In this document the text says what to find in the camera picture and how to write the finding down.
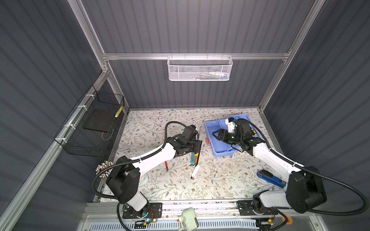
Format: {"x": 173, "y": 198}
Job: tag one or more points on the teal utility knife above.
{"x": 193, "y": 158}

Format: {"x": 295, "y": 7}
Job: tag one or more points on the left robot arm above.
{"x": 124, "y": 176}

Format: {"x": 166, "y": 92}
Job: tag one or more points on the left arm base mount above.
{"x": 151, "y": 210}

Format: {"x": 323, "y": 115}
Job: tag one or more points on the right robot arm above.
{"x": 304, "y": 189}

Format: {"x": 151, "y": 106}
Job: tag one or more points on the black wire side basket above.
{"x": 93, "y": 127}

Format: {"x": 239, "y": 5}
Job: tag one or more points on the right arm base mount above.
{"x": 250, "y": 207}

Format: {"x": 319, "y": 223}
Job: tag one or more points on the white wire wall basket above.
{"x": 199, "y": 68}

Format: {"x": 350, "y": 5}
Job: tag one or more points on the cup of pencils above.
{"x": 101, "y": 167}

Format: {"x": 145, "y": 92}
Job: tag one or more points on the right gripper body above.
{"x": 232, "y": 138}

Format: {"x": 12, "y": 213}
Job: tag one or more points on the white marker pen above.
{"x": 195, "y": 171}

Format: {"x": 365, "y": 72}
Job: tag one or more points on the blue stapler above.
{"x": 270, "y": 178}

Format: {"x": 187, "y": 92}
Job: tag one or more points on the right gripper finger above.
{"x": 220, "y": 132}
{"x": 221, "y": 138}

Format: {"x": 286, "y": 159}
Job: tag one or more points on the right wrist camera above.
{"x": 231, "y": 125}

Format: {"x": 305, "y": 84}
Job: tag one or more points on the white blue tool box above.
{"x": 222, "y": 149}

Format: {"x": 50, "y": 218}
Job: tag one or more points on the green white device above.
{"x": 188, "y": 220}

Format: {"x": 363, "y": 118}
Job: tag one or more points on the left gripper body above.
{"x": 193, "y": 147}

